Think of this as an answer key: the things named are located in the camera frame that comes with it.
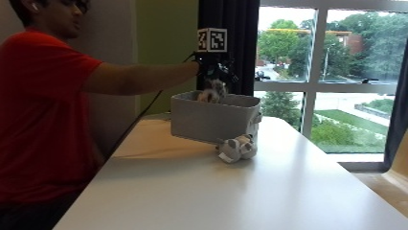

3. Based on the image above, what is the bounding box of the grey white soft toy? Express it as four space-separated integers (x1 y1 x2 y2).
197 78 229 104

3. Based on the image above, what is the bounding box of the dark curtain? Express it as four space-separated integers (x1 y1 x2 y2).
197 0 262 97
382 37 408 171

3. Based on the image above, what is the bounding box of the white marker cube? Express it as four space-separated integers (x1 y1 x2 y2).
197 27 229 54

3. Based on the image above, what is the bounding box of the grey fabric storage basket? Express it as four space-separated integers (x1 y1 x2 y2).
171 90 265 146

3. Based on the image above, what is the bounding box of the the person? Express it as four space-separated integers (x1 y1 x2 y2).
0 0 203 230

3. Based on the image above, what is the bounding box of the white window frame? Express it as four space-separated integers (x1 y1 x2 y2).
253 0 408 164

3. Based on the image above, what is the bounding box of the grey white plush toy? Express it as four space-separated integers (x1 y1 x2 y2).
217 133 260 164

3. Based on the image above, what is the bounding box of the black cable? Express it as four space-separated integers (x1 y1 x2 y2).
106 52 203 161

